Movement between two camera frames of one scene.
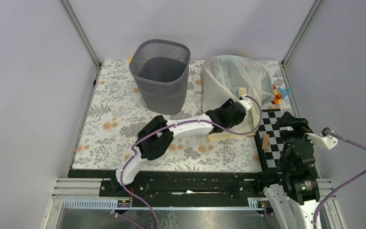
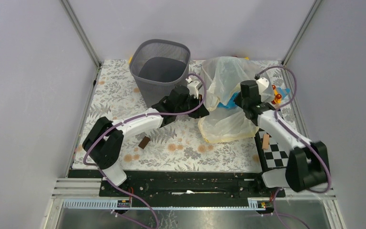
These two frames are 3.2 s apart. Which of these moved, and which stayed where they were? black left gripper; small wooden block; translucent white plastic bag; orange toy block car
Moved: black left gripper
Stayed: translucent white plastic bag; orange toy block car; small wooden block
